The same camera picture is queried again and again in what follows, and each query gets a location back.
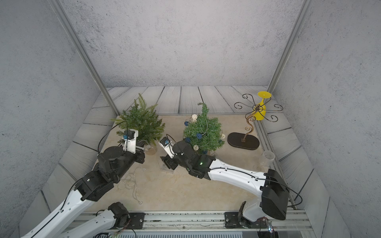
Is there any clear fairy light wire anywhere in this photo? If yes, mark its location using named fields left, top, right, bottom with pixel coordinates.
left=115, top=166, right=146, bottom=206

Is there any black scroll wire stand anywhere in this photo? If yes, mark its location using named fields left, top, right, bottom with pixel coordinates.
left=227, top=93, right=279, bottom=150

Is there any clear plastic wine glass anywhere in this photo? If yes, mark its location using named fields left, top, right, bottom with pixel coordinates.
left=259, top=150, right=275, bottom=172

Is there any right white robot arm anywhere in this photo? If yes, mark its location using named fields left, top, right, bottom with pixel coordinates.
left=159, top=137, right=293, bottom=223

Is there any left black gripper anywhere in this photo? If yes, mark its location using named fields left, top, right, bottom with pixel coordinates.
left=111, top=138, right=146, bottom=182

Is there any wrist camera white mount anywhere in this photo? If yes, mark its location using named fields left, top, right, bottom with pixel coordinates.
left=159, top=136, right=175, bottom=159
left=123, top=129, right=139, bottom=154

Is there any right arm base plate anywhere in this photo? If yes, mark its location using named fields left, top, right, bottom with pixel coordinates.
left=224, top=201, right=268, bottom=230

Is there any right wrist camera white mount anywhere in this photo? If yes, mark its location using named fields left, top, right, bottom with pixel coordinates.
left=159, top=136, right=175, bottom=159

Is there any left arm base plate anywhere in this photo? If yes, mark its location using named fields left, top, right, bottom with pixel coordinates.
left=108, top=202, right=146, bottom=230

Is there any aluminium front rail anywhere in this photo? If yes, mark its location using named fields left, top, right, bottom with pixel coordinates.
left=68, top=210, right=316, bottom=238

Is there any clear battery box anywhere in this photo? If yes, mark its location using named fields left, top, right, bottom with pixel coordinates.
left=160, top=163, right=173, bottom=173

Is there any fern tree wooden base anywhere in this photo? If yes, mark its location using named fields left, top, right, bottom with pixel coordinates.
left=113, top=94, right=165, bottom=150

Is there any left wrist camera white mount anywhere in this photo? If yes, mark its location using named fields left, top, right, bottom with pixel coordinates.
left=123, top=129, right=139, bottom=154

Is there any small christmas tree wooden base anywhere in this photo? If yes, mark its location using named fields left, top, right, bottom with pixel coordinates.
left=182, top=102, right=225, bottom=155

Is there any beige table mat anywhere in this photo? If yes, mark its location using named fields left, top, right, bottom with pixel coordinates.
left=86, top=114, right=263, bottom=212

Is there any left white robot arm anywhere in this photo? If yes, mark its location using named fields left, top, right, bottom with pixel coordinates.
left=25, top=146, right=145, bottom=238

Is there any yellow plastic goblet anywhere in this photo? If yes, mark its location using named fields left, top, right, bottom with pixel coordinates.
left=252, top=91, right=272, bottom=121

